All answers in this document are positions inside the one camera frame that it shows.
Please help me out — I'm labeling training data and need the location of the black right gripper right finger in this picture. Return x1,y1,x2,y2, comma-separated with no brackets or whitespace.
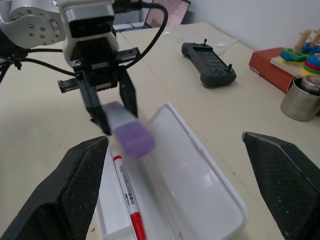
241,131,320,240

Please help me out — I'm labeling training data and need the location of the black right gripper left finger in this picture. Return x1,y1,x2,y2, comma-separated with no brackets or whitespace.
0,135,110,240

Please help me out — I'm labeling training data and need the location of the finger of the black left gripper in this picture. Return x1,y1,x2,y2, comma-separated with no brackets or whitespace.
78,71,113,136
117,70,139,119

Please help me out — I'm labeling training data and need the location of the purple-capped marker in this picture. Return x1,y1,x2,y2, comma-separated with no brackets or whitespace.
101,101,156,160

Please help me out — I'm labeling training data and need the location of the red marker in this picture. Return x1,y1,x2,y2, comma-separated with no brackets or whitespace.
111,149,148,240

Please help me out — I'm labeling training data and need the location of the white plastic pencil case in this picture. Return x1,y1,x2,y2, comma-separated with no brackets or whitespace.
93,101,249,240

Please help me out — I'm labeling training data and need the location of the stainless steel cup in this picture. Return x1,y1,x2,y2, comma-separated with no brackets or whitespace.
279,75,320,123

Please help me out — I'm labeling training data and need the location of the black handheld controller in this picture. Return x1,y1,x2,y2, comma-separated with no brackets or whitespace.
181,38,237,88

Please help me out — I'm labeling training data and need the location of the open laptop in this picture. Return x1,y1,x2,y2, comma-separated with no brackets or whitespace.
143,0,192,29

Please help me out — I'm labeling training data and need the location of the red cardboard box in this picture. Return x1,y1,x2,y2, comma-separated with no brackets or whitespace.
248,47,298,95

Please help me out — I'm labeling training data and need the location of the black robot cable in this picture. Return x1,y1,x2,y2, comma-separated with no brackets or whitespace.
113,0,169,72
0,48,79,76

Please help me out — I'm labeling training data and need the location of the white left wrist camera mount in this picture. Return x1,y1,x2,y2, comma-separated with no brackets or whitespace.
56,0,120,66

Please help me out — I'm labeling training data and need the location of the wooden ring stacking toy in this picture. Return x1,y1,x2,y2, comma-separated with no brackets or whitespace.
269,28,320,78

